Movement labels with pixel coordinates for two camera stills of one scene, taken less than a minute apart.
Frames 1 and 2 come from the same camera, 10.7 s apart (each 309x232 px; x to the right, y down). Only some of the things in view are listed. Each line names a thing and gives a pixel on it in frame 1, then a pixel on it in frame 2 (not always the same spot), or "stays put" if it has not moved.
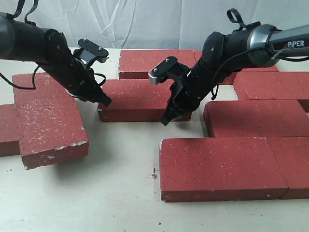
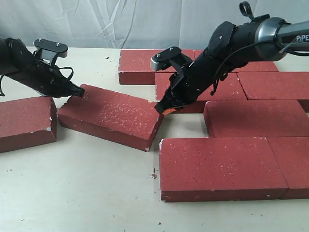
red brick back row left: x=137 y=64 stays put
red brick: x=256 y=118 stays put
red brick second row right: x=272 y=85 stays put
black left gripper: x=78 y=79 -> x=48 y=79
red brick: x=219 y=169 stays put
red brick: x=292 y=154 stays put
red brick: x=137 y=100 -> x=230 y=88
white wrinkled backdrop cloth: x=157 y=24 stays put
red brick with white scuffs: x=49 y=127 -> x=128 y=120
